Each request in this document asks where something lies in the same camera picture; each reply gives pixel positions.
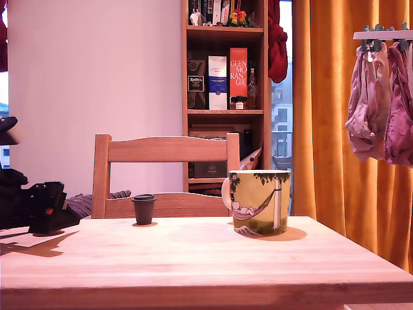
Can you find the red whisky box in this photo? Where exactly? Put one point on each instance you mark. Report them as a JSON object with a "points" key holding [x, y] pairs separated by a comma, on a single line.
{"points": [[238, 74]]}

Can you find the magenta hanging garment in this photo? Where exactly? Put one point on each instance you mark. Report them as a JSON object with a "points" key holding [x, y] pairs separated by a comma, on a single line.
{"points": [[397, 129]]}

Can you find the knotted red cloth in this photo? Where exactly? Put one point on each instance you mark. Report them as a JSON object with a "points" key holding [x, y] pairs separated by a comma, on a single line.
{"points": [[277, 58]]}

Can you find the red cloth at window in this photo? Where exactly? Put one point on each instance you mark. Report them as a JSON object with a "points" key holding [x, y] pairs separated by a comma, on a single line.
{"points": [[2, 48]]}

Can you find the wooden chair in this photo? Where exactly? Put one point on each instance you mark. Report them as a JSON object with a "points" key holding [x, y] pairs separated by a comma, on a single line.
{"points": [[167, 150]]}

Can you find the white figurine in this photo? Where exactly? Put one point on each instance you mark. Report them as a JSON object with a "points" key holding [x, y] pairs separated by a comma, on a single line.
{"points": [[196, 17]]}

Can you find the colourful parrot figurine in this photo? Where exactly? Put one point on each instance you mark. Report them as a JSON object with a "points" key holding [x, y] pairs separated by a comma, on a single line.
{"points": [[237, 17]]}

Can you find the orange curtain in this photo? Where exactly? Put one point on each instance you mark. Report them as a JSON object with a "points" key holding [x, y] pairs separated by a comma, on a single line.
{"points": [[329, 97]]}

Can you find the clear glass bottle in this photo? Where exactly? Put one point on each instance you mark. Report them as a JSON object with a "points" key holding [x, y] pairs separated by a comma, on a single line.
{"points": [[252, 90]]}

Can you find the wooden bookshelf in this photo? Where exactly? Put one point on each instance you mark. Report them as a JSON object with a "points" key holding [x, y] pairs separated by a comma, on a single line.
{"points": [[226, 111]]}

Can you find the yellow illustrated hammock mug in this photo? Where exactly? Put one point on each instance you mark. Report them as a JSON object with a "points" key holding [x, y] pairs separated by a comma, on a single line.
{"points": [[257, 200]]}

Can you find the white drying rack with pegs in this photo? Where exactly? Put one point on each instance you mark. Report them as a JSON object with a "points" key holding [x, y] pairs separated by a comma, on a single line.
{"points": [[380, 35]]}

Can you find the pale pink hanging garment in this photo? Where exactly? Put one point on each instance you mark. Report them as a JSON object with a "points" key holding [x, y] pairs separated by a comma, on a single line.
{"points": [[364, 122]]}

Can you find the patterned paper cone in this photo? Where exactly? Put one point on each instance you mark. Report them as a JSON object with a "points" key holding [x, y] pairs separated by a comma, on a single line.
{"points": [[251, 159]]}

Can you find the dark patterned whisky box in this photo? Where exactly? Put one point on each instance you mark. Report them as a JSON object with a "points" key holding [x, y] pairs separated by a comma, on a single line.
{"points": [[196, 84]]}

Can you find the white book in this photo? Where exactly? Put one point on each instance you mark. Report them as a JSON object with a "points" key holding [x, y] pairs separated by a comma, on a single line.
{"points": [[216, 11]]}

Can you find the black gift box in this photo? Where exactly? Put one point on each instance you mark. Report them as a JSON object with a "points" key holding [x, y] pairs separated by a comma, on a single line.
{"points": [[210, 170]]}

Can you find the dark brown coffee capsule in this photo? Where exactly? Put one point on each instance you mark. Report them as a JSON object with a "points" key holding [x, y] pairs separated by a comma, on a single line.
{"points": [[144, 210]]}

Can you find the white and blue whisky box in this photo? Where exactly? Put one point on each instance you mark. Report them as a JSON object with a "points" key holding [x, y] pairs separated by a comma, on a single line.
{"points": [[217, 87]]}

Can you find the small miniature bottle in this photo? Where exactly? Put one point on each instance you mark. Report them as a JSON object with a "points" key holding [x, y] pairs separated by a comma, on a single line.
{"points": [[239, 104]]}

